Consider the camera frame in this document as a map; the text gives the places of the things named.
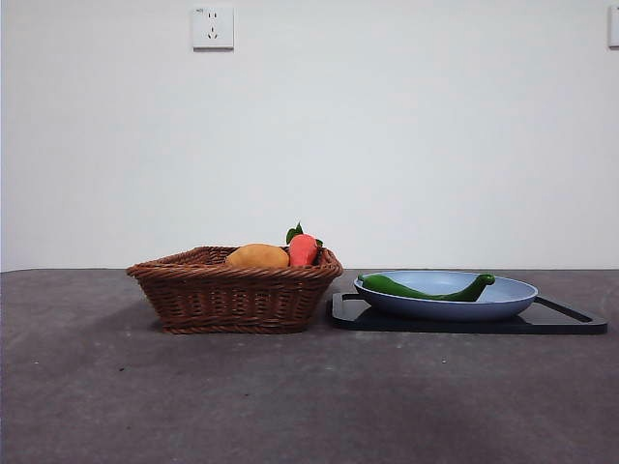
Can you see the white wall socket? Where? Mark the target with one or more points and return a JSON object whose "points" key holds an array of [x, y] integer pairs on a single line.
{"points": [[213, 28]]}

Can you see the white wall plate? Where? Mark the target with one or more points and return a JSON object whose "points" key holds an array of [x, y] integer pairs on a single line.
{"points": [[614, 28]]}

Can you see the green pepper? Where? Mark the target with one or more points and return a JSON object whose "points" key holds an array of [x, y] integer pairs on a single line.
{"points": [[411, 290]]}

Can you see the blue round plate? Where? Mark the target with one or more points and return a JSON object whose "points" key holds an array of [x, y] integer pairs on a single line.
{"points": [[435, 309]]}

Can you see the brown wicker basket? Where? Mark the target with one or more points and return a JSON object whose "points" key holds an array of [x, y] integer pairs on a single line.
{"points": [[217, 299]]}

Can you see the orange carrot with green leaves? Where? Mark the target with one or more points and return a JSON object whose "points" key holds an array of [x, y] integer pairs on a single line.
{"points": [[302, 249]]}

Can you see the black flat tray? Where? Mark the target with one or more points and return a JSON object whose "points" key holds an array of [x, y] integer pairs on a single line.
{"points": [[546, 324]]}

